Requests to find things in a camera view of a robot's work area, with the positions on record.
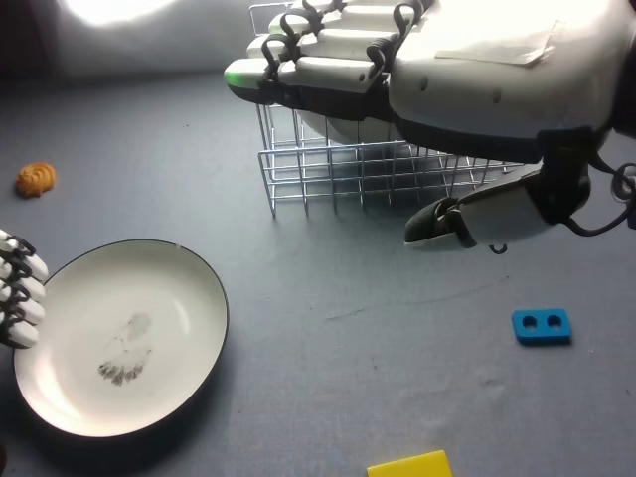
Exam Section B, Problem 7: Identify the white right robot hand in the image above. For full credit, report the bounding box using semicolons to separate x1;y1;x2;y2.
223;0;636;252

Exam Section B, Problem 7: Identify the white plate with dark rim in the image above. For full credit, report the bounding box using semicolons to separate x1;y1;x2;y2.
13;238;231;438
297;106;408;146

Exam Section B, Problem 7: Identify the orange swirl cookie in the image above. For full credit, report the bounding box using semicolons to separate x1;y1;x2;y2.
15;162;58;199

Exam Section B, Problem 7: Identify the silver wire dish rack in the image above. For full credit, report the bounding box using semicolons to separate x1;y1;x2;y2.
249;4;523;219

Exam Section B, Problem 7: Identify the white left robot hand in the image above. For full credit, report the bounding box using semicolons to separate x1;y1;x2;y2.
0;229;50;349

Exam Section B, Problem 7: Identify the yellow flat block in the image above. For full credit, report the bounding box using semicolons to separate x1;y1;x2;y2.
366;450;453;477

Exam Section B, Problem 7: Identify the blue block with two holes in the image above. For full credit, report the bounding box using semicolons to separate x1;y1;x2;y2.
511;308;572;347

